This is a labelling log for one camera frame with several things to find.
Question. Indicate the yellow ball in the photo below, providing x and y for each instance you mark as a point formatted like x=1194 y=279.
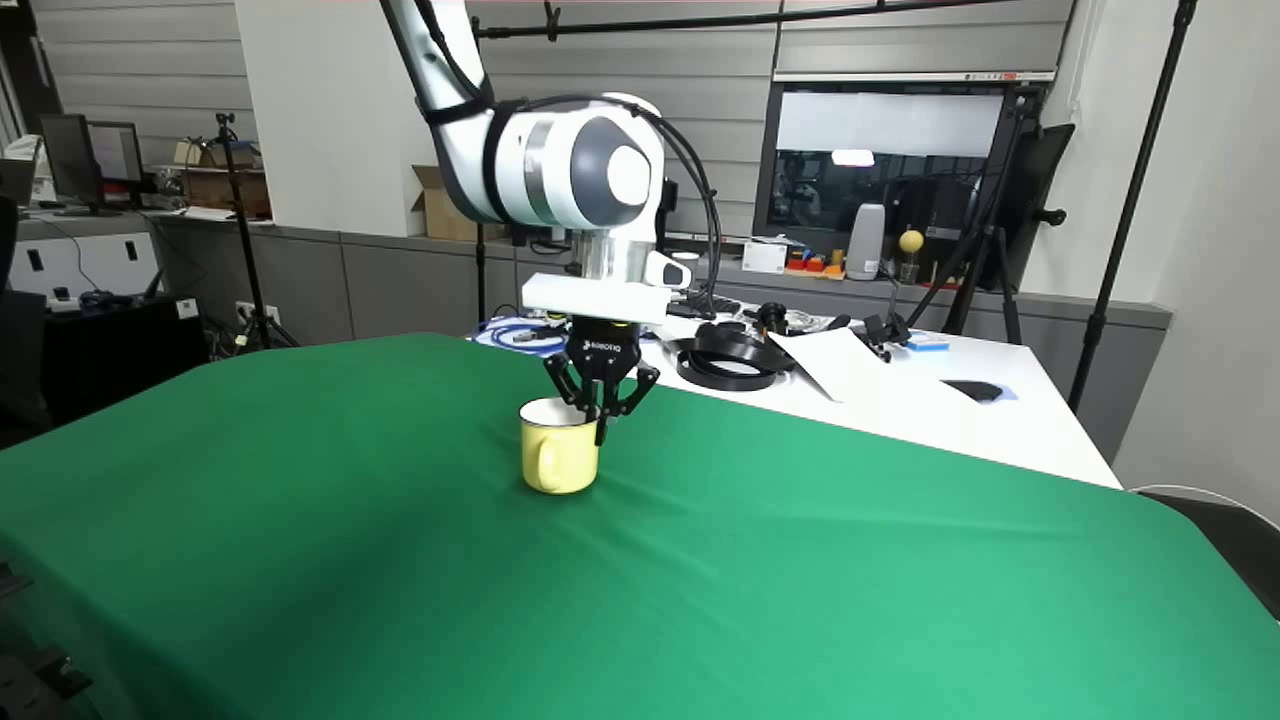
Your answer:
x=911 y=243

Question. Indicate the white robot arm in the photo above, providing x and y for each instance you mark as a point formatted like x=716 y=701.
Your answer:
x=546 y=163

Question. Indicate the white cylindrical speaker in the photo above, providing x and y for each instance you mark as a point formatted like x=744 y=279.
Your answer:
x=864 y=243

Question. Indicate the brown cardboard box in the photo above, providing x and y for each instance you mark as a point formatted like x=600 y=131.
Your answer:
x=441 y=204

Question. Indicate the thin black tripod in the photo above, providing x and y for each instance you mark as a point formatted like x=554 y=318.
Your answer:
x=244 y=225

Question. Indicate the green table cloth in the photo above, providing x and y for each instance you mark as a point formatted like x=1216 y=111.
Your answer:
x=665 y=587

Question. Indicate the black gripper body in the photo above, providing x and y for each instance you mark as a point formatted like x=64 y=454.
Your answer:
x=600 y=348

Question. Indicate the dark computer monitor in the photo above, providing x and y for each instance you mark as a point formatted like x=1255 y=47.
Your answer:
x=89 y=158

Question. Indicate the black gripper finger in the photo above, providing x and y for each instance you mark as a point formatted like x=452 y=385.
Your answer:
x=635 y=395
x=571 y=389

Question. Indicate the black light stand pole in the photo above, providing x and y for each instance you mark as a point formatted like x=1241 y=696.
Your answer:
x=1124 y=214

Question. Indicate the black camera tripod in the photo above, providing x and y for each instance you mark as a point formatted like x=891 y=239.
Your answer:
x=995 y=214

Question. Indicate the white box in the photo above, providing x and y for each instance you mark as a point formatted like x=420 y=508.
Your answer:
x=763 y=258

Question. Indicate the yellow enamel mug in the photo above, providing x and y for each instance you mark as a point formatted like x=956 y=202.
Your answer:
x=559 y=460

